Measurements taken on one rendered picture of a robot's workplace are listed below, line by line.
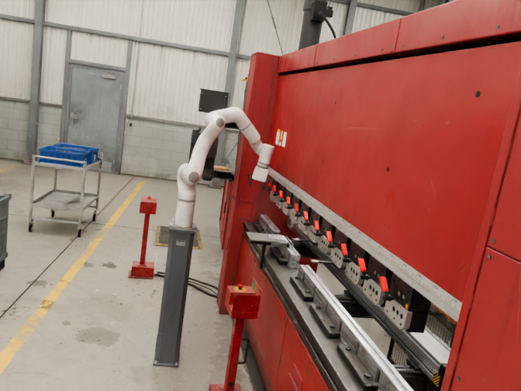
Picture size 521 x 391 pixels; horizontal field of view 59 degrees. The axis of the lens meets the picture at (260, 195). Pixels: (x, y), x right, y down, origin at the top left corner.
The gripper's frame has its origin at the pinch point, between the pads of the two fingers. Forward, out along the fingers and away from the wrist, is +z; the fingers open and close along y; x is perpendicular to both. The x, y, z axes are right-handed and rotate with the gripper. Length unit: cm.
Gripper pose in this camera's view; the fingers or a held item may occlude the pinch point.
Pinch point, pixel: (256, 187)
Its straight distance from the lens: 333.3
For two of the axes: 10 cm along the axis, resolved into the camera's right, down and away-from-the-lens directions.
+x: -0.2, 2.0, -9.8
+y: -9.6, -2.9, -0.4
